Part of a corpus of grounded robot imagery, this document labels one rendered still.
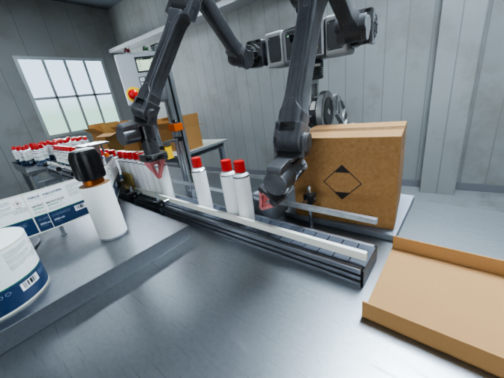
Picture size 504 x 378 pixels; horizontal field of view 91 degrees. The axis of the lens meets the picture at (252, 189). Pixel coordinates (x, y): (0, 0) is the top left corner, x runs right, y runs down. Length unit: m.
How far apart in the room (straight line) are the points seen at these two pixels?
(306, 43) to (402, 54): 2.66
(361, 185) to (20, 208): 1.07
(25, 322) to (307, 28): 0.90
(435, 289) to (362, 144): 0.37
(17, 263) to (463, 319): 0.93
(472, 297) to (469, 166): 2.81
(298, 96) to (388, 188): 0.36
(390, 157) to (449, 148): 2.46
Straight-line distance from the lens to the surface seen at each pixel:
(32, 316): 0.78
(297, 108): 0.59
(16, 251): 0.79
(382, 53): 3.30
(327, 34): 1.29
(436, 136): 3.15
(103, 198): 0.90
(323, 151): 0.77
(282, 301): 0.60
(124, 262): 0.80
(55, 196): 1.10
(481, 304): 0.68
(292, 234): 0.66
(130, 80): 1.18
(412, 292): 0.66
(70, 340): 0.73
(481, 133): 3.36
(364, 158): 0.75
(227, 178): 0.77
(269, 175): 0.55
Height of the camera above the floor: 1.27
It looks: 21 degrees down
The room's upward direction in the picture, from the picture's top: 8 degrees counter-clockwise
